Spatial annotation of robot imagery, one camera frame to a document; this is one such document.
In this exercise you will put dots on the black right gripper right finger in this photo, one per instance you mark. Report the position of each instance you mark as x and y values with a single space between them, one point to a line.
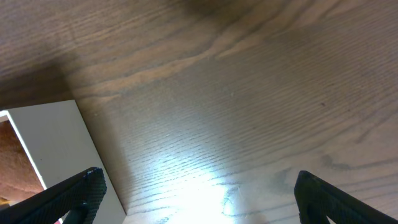
320 202

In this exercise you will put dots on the brown plush toy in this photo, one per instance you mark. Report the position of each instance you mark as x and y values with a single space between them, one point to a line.
18 178

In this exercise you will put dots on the white cardboard box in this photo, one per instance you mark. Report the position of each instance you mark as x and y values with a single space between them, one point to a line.
59 146

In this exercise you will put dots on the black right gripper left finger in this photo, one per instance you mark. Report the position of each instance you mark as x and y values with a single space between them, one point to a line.
77 199

